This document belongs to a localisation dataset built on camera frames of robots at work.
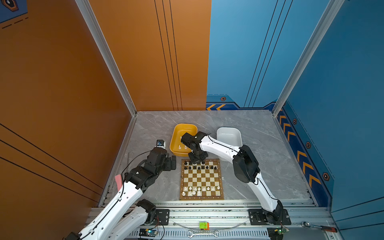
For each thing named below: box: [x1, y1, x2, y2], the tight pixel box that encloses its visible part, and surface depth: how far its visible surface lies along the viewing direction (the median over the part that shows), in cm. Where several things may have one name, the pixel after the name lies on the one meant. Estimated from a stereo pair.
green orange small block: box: [199, 221, 210, 231], surface depth 71 cm
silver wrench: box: [187, 230, 220, 238], surface depth 71 cm
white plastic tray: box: [216, 127, 243, 148], surface depth 106 cm
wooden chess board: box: [179, 158, 224, 201], surface depth 86 cm
